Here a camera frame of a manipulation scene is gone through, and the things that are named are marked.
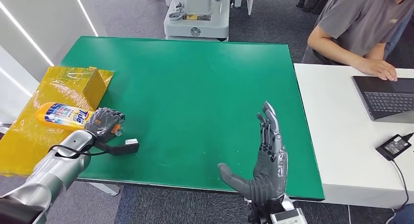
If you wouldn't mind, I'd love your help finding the dark grey laptop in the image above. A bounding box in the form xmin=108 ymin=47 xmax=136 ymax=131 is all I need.
xmin=352 ymin=75 xmax=414 ymax=123

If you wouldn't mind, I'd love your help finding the white table foot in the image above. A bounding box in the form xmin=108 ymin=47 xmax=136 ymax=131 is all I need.
xmin=86 ymin=182 xmax=121 ymax=197

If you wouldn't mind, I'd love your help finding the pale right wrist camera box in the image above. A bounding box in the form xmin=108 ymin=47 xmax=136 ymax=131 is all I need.
xmin=270 ymin=208 xmax=308 ymax=224

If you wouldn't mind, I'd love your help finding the grey white machine stand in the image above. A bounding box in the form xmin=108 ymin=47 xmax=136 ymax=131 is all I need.
xmin=163 ymin=0 xmax=231 ymax=42

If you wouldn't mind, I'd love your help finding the orange detergent bottle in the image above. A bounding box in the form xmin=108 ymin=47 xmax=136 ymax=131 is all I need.
xmin=35 ymin=102 xmax=125 ymax=138

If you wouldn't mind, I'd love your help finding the black adapter cable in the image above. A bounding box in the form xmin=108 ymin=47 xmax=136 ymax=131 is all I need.
xmin=386 ymin=160 xmax=411 ymax=224

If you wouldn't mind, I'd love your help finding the yellow taped cardboard box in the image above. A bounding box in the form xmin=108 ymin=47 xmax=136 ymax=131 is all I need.
xmin=0 ymin=65 xmax=114 ymax=177

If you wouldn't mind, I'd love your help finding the white wall light strip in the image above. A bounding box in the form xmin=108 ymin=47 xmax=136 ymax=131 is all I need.
xmin=71 ymin=0 xmax=99 ymax=37
xmin=0 ymin=1 xmax=55 ymax=67
xmin=0 ymin=67 xmax=34 ymax=97

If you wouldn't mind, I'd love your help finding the blue chair back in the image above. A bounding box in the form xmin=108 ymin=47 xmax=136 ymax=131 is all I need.
xmin=383 ymin=9 xmax=414 ymax=60

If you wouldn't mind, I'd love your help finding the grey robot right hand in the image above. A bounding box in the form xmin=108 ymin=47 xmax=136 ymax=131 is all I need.
xmin=217 ymin=101 xmax=289 ymax=205

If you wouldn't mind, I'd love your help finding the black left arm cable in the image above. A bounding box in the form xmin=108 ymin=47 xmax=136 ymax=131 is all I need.
xmin=47 ymin=144 xmax=111 ymax=159

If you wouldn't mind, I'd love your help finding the black power adapter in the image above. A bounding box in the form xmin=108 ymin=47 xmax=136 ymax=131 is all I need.
xmin=375 ymin=134 xmax=413 ymax=162

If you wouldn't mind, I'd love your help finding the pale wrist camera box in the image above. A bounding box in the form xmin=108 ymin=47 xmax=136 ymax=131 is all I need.
xmin=270 ymin=208 xmax=308 ymax=224
xmin=95 ymin=138 xmax=140 ymax=157

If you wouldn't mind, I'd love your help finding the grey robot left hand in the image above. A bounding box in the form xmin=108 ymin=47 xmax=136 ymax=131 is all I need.
xmin=84 ymin=107 xmax=126 ymax=143

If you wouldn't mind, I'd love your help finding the person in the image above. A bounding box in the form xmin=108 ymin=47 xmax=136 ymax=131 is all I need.
xmin=301 ymin=0 xmax=414 ymax=82

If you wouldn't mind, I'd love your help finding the black chair base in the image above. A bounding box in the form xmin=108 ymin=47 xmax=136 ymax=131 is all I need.
xmin=295 ymin=0 xmax=332 ymax=16

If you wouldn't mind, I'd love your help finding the white frame leg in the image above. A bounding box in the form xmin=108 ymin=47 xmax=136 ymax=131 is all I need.
xmin=232 ymin=0 xmax=256 ymax=16

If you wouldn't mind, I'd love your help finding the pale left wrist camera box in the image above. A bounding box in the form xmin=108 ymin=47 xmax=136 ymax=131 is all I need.
xmin=95 ymin=138 xmax=140 ymax=157

